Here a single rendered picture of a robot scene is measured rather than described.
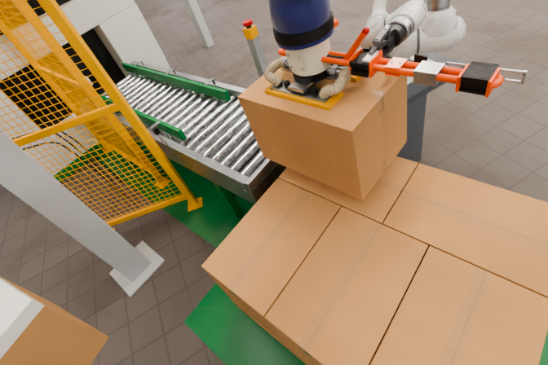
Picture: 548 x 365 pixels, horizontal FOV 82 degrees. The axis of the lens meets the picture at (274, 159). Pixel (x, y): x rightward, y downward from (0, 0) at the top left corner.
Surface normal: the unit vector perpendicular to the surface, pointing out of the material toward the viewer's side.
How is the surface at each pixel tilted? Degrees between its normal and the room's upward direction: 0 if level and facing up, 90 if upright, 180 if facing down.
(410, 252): 0
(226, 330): 0
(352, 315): 0
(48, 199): 90
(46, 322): 90
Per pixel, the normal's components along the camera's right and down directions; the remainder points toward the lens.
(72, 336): 0.88, 0.14
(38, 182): 0.75, 0.31
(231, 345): -0.26, -0.68
